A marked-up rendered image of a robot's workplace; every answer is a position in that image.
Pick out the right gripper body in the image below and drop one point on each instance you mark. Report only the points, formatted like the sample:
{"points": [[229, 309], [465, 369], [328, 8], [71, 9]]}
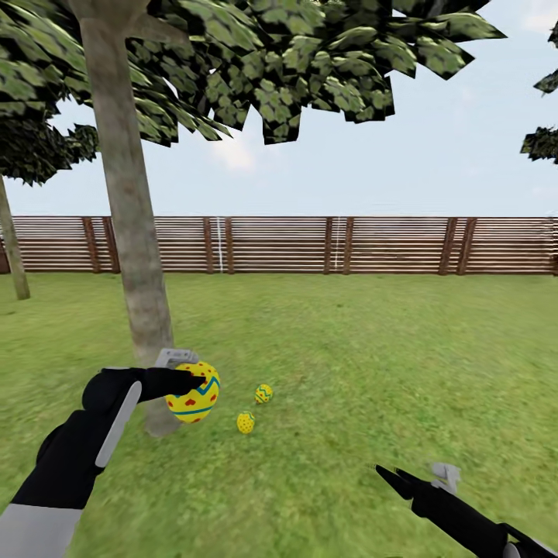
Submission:
{"points": [[444, 509]]}

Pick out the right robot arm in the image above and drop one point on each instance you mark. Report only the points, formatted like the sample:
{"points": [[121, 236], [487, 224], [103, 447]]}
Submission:
{"points": [[438, 502]]}

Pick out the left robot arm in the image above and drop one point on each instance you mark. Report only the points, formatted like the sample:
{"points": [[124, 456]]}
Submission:
{"points": [[49, 502]]}

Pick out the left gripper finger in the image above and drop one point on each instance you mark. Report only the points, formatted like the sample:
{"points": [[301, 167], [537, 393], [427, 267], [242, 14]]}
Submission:
{"points": [[196, 382]]}

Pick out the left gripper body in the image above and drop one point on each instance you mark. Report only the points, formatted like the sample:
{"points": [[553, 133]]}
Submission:
{"points": [[172, 381]]}

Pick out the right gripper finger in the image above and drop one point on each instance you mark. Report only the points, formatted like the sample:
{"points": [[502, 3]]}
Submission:
{"points": [[407, 476], [403, 487]]}

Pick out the easter egg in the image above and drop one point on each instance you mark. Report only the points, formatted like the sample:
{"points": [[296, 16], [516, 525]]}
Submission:
{"points": [[263, 394], [195, 405], [245, 422]]}

